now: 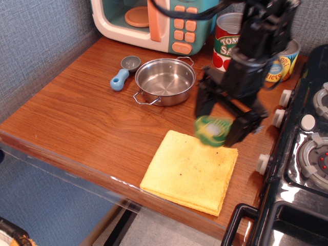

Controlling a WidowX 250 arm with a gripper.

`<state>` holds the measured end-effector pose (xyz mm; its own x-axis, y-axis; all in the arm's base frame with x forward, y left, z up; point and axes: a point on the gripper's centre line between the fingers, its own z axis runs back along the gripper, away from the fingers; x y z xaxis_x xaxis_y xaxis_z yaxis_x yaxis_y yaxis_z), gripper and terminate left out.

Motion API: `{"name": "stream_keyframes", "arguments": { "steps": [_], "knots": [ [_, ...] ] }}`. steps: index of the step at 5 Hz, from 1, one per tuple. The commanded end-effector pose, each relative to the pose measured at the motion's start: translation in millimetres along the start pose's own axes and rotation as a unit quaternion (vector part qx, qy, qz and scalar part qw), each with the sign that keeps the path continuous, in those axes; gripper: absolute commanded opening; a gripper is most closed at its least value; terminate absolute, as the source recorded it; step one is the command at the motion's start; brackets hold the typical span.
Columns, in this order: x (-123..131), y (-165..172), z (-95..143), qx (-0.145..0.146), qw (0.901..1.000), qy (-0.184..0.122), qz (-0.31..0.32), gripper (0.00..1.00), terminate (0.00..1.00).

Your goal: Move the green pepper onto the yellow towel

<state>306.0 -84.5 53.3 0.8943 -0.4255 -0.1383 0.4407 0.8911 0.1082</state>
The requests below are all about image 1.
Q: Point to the teal toy microwave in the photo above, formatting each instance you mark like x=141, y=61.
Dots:
x=171, y=35

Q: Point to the tomato sauce can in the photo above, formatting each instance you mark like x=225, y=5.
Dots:
x=227, y=34

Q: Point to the stainless steel pan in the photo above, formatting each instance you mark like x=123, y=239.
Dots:
x=165, y=82

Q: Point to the green toy pepper half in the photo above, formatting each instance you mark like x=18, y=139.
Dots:
x=212, y=131

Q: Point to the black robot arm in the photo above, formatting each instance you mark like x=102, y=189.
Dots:
x=227, y=106

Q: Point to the pineapple slices can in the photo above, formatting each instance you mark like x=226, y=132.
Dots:
x=282, y=68

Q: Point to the orange cloth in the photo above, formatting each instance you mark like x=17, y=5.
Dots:
x=22, y=240

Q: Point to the black toy stove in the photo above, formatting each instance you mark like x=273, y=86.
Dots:
x=293, y=197

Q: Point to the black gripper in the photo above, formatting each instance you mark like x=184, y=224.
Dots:
x=242, y=81

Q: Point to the blue grey measuring scoop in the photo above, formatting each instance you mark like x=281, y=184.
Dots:
x=129, y=65

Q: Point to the orange toy plate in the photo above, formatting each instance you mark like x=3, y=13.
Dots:
x=137, y=17

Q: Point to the yellow folded towel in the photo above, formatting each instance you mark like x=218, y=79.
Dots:
x=189, y=173

